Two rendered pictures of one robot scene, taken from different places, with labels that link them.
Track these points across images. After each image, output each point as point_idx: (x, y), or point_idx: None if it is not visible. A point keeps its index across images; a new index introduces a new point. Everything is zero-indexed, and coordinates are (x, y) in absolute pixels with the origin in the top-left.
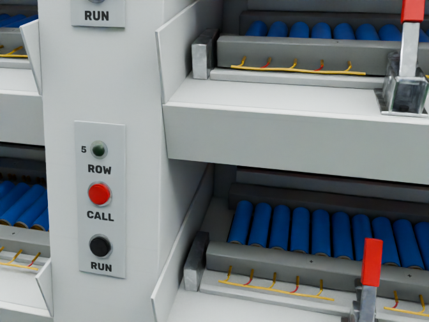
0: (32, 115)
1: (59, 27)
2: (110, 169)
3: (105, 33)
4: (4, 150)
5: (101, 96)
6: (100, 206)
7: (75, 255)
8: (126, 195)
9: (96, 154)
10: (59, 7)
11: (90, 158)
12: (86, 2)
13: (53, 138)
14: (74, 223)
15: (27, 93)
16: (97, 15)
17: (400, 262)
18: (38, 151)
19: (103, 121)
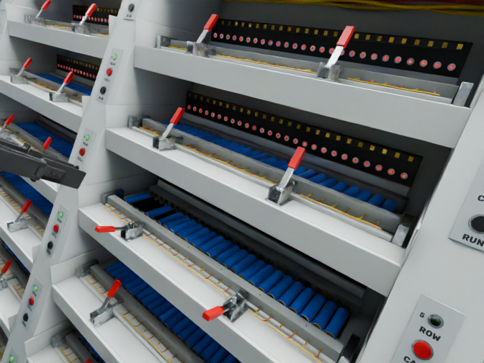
0: (384, 273)
1: (436, 234)
2: (439, 338)
3: (474, 252)
4: (287, 252)
5: (451, 287)
6: (419, 358)
7: None
8: (444, 361)
9: (433, 324)
10: (441, 223)
11: (424, 323)
12: (467, 229)
13: (398, 296)
14: (388, 358)
15: (390, 261)
16: (474, 240)
17: None
18: (312, 263)
19: (446, 304)
